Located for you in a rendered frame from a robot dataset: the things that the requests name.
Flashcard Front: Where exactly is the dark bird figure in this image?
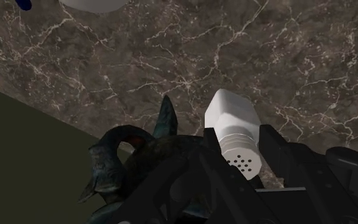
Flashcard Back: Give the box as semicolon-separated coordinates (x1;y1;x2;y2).
77;94;212;224

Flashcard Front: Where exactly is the blue object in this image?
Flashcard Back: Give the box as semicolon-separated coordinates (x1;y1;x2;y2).
15;0;33;11

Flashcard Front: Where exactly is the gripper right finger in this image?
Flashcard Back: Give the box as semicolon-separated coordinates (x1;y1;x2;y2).
258;124;358;224

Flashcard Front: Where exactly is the white salt shaker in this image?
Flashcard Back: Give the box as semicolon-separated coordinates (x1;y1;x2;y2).
204;88;263;181

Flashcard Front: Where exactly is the white round dish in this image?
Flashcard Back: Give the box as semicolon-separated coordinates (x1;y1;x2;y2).
59;0;130;14

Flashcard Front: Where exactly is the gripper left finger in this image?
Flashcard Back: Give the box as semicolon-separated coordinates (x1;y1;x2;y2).
109;127;278;224

